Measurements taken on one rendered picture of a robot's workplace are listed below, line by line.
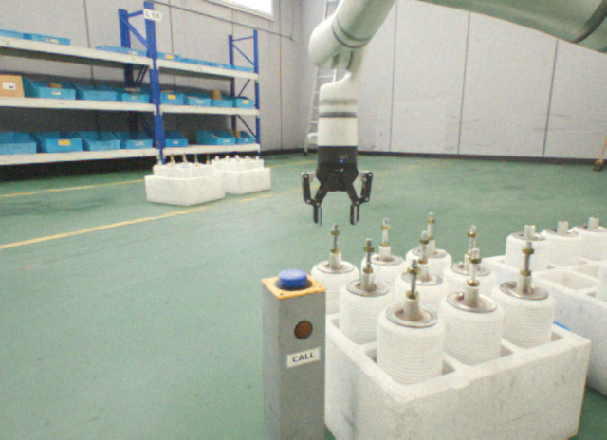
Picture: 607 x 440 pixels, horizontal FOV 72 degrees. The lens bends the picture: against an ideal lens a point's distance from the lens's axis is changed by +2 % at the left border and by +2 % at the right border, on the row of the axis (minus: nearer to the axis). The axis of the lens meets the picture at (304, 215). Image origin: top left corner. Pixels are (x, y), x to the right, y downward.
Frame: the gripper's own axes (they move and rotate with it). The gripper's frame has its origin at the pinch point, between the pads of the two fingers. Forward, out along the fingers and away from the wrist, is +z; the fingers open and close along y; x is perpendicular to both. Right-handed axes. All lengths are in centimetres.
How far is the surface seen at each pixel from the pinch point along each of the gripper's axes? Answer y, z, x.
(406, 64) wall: 271, -120, 623
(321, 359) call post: -8.2, 14.1, -25.8
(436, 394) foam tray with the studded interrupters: 6.6, 17.6, -30.6
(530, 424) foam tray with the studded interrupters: 25.8, 28.8, -25.5
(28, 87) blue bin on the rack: -222, -55, 401
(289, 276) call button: -12.3, 2.2, -24.3
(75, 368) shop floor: -56, 35, 14
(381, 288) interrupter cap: 5.2, 9.9, -12.6
